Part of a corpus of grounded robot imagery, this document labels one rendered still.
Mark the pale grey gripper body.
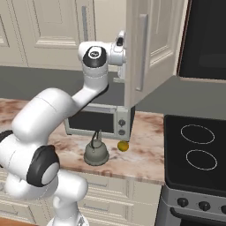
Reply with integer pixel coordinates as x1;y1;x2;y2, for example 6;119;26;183
113;64;128;84

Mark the yellow orange fruit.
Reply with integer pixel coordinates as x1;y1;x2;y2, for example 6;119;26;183
117;140;130;152

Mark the grey cabinet door handle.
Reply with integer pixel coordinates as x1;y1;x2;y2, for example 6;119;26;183
135;13;149;92

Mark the cream open cabinet door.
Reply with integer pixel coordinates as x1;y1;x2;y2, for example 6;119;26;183
124;0;190;109

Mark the black and silver stove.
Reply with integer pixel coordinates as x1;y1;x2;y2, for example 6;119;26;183
154;114;226;226

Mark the silver toaster oven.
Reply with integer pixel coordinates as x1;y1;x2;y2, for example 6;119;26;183
64;102;136;141

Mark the grey kettle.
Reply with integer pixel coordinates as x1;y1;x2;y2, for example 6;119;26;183
83;129;110;167

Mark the cream wall cabinet door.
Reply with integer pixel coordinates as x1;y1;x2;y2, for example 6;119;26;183
11;0;97;71
0;0;28;68

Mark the grey wall cabinet handle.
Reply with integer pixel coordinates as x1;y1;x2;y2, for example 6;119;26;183
81;4;89;42

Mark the black oven door handle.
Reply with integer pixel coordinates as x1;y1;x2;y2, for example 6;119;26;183
169;207;226;224

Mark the cream drawer front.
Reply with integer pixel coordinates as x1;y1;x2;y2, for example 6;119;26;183
77;173;131;204

